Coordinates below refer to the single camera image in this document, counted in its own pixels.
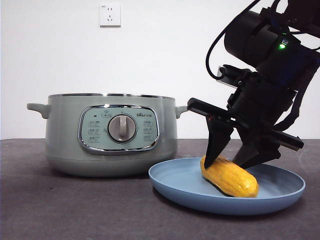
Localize yellow corn cob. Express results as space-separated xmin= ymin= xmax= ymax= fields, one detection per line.
xmin=199 ymin=155 xmax=260 ymax=198

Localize blue round plate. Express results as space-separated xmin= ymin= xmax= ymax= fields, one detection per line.
xmin=148 ymin=157 xmax=306 ymax=216

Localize pale green electric steamer pot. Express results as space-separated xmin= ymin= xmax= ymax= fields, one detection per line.
xmin=26 ymin=93 xmax=188 ymax=178

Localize pale grey right wrist camera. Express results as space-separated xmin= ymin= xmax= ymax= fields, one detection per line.
xmin=216 ymin=64 xmax=251 ymax=88

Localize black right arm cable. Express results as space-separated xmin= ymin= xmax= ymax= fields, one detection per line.
xmin=205 ymin=0 xmax=262 ymax=81

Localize white wall power socket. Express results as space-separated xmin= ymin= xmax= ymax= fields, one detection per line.
xmin=99 ymin=4 xmax=122 ymax=28

